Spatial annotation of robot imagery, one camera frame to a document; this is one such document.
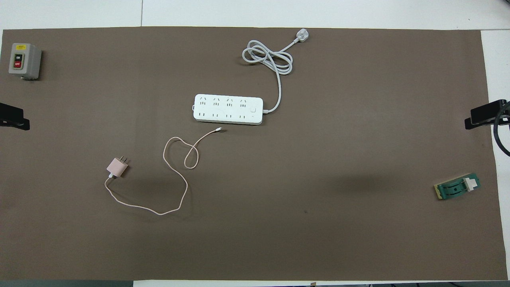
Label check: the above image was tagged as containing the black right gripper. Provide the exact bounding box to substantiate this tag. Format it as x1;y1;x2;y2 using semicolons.
465;100;510;130

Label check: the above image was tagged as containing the pink charger adapter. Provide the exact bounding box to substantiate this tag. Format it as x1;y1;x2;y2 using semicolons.
106;156;130;179

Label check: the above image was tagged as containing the pink charging cable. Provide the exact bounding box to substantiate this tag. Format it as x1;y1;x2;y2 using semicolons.
104;127;224;216

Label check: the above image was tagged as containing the white power strip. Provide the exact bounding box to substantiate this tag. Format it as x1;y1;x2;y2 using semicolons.
194;94;264;126

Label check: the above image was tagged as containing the brown table mat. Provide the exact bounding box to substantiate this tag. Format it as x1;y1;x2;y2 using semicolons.
0;26;508;281

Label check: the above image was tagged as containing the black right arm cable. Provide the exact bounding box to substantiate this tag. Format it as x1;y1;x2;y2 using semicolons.
493;102;510;157

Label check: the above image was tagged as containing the grey on-off switch box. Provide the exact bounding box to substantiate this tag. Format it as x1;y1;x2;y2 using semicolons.
8;43;42;81

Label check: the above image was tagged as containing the green knife switch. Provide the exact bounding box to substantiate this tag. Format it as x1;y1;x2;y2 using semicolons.
433;173;481;201

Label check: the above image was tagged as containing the white power cord with plug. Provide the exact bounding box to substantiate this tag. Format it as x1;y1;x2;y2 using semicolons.
242;28;310;114

